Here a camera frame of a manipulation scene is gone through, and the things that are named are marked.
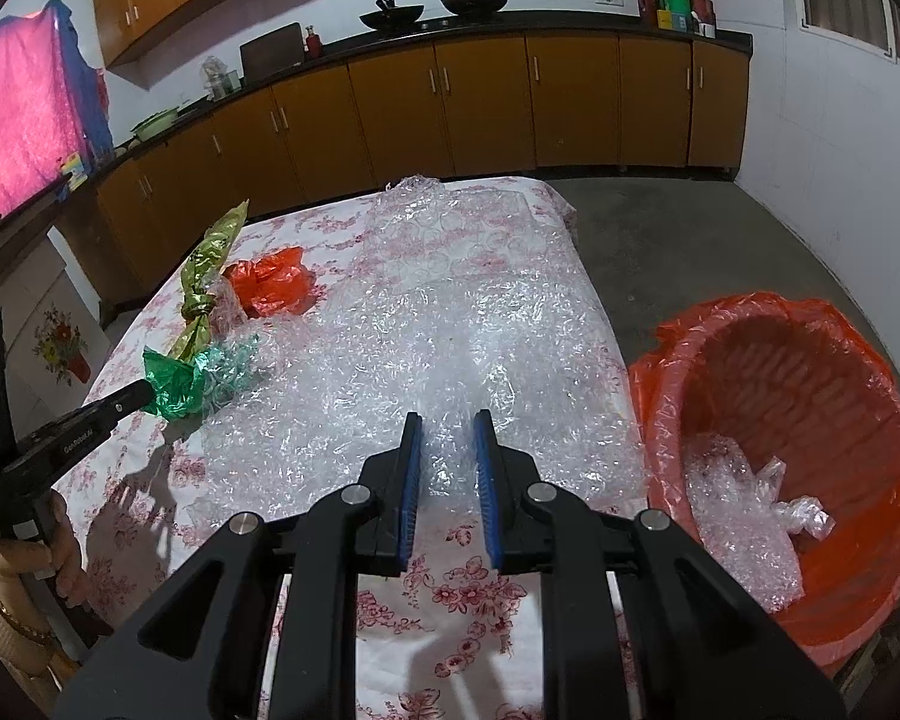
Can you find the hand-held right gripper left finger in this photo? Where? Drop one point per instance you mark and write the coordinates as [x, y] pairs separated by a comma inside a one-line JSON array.
[[409, 487]]

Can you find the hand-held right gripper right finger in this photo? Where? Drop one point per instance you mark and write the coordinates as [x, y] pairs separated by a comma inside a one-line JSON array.
[[486, 495]]

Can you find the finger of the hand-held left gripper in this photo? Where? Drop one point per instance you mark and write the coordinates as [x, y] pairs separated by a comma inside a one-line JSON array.
[[124, 401]]

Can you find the large clear bubble wrap sheet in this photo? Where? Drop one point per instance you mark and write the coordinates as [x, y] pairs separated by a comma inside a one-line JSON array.
[[457, 315]]

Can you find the white plastic bag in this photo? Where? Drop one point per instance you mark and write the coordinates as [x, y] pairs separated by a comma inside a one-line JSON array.
[[799, 514]]

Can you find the orange lined bin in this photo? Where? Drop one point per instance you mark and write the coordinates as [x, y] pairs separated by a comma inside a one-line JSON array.
[[795, 390]]

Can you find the person's left hand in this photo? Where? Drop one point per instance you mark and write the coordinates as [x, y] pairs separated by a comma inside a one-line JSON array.
[[64, 540]]

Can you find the floral tablecloth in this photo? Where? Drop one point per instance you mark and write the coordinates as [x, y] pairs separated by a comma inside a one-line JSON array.
[[450, 600]]

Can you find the cream cabinet with flower picture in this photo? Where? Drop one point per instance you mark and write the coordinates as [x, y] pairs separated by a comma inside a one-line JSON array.
[[52, 292]]

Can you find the gold bangle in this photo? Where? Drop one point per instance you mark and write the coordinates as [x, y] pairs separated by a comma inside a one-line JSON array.
[[22, 619]]

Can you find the gold green foil wrapper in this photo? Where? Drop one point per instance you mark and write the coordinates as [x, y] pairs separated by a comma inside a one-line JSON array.
[[210, 255]]

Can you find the orange plastic bag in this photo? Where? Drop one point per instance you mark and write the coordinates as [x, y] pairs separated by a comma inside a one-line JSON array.
[[270, 285]]

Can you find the multicoloured small packet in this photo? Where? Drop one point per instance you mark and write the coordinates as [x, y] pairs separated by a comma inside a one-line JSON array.
[[75, 171]]

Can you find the crumpled clear bubble wrap piece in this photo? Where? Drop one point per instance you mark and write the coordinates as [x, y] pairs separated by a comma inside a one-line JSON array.
[[727, 532]]

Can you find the green bowl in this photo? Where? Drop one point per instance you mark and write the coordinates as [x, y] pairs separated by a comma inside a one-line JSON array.
[[154, 125]]

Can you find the pink curtain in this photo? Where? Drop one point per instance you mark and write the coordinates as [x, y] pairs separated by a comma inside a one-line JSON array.
[[22, 112]]

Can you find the blue cloth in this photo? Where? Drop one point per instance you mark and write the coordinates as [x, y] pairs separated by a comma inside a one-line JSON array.
[[90, 90]]

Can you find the clear jar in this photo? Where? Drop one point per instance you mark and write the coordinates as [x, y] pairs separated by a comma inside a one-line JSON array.
[[221, 82]]

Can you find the brown board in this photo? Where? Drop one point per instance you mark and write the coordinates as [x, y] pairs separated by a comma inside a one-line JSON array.
[[271, 52]]

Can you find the yellow lower kitchen cabinets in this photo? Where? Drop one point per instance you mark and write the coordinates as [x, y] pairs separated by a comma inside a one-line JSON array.
[[495, 105]]

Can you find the red bottle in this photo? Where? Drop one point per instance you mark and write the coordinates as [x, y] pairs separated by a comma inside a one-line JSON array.
[[313, 43]]

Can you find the black open wok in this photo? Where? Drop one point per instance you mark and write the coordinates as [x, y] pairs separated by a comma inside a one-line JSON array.
[[391, 15]]

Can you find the black kitchen countertop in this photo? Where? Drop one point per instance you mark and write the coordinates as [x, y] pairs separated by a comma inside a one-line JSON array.
[[570, 24]]

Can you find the green box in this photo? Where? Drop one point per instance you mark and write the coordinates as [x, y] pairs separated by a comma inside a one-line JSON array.
[[671, 15]]

